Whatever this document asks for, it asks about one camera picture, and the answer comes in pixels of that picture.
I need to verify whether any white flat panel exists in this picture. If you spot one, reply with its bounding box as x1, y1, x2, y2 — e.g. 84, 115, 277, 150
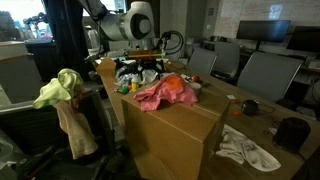
108, 39, 131, 52

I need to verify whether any grey office chair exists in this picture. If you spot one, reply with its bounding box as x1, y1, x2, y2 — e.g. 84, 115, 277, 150
0, 87, 118, 180
236, 51, 304, 104
187, 47, 218, 76
212, 41, 242, 80

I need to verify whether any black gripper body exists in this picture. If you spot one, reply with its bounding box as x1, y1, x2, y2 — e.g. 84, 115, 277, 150
141, 59, 165, 70

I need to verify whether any pink shirt with orange print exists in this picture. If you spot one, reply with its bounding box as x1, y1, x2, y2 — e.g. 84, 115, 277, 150
133, 73, 199, 112

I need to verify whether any black cylinder speaker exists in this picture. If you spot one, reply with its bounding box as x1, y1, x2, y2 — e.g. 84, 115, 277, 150
272, 116, 312, 155

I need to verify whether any white crumpled cloth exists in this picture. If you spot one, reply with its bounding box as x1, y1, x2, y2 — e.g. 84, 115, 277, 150
215, 123, 282, 173

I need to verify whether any white bottle yellow liquid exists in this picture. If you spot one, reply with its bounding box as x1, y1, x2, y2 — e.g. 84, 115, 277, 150
130, 73, 140, 93

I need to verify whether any small colourful cube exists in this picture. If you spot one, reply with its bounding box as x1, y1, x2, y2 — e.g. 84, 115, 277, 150
225, 94, 238, 104

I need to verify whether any small white cup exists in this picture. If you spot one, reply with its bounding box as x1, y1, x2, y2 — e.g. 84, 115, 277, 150
189, 81, 203, 98

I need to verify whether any clear plastic bag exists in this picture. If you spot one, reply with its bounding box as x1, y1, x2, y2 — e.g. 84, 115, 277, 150
114, 64, 160, 87

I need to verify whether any peach shirt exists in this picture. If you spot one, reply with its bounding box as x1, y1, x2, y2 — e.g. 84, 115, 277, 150
53, 89, 99, 160

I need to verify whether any large brown cardboard box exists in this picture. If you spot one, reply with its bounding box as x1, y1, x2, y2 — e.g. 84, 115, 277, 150
121, 75, 233, 180

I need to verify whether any black computer monitor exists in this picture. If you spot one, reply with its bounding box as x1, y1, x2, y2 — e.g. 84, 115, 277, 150
235, 19, 292, 51
285, 25, 320, 54

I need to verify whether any grey cabinet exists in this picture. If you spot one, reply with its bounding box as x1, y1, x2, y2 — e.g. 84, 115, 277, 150
0, 40, 49, 105

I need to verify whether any white wall whiteboard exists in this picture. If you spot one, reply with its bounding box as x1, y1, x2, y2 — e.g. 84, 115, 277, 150
214, 0, 320, 40

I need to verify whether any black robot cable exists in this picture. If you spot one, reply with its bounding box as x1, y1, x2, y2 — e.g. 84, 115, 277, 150
156, 29, 185, 56

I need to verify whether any small open cardboard box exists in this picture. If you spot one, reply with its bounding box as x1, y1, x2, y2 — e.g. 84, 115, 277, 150
95, 57, 117, 78

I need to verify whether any light green towel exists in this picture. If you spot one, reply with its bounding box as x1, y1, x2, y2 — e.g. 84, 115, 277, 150
32, 68, 85, 110

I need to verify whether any white rounded appliance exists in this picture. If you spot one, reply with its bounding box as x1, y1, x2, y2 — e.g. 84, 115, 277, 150
85, 28, 104, 57

